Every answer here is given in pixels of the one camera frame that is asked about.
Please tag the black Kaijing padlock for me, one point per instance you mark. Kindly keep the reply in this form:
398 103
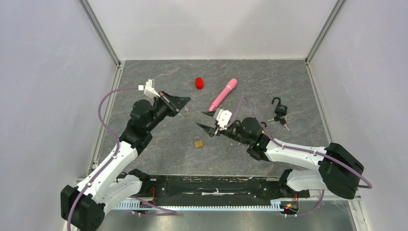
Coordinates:
280 110

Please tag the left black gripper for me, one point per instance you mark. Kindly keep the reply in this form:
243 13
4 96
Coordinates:
174 104

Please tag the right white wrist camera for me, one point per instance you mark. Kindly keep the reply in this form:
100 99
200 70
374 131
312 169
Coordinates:
222 117

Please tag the red plastic cap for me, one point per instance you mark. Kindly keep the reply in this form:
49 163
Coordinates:
199 83

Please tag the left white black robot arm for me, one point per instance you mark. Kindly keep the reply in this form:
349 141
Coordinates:
85 205

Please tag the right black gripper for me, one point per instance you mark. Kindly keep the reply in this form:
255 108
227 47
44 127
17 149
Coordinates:
210 130

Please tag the small brass padlock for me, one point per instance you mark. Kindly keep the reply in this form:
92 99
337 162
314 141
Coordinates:
198 142

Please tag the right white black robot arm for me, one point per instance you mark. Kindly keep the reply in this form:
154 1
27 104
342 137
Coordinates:
330 168

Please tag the pink cylindrical wand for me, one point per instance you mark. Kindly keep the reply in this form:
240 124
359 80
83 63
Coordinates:
228 88

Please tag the white slotted cable duct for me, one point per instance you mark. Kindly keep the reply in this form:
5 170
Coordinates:
274 206

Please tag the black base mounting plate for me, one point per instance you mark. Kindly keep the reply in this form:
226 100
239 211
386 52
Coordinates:
166 186

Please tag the black-head key set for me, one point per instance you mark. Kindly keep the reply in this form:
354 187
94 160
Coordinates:
281 120

